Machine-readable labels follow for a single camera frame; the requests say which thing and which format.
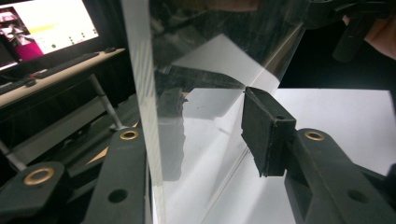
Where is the computer monitor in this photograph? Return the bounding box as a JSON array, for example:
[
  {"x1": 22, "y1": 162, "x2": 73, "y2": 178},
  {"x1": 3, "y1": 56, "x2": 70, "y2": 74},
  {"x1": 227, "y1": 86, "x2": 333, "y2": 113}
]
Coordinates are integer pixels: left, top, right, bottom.
[{"x1": 0, "y1": 0, "x2": 100, "y2": 72}]

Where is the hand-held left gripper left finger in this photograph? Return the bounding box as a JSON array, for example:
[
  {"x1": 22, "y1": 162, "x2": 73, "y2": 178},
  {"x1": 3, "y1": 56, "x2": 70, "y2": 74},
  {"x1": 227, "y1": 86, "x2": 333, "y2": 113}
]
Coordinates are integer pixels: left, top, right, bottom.
[{"x1": 157, "y1": 88, "x2": 189, "y2": 182}]

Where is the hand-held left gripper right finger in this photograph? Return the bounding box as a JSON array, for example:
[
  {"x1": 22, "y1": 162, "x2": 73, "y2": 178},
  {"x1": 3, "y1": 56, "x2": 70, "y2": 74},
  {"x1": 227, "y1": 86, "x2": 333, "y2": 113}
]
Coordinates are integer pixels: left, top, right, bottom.
[{"x1": 240, "y1": 86, "x2": 297, "y2": 178}]

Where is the clear acrylic sheet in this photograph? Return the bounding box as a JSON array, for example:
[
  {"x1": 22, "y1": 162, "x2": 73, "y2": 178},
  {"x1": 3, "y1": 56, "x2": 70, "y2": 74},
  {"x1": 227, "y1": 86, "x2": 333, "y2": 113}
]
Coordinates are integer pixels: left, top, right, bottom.
[{"x1": 120, "y1": 0, "x2": 306, "y2": 224}]

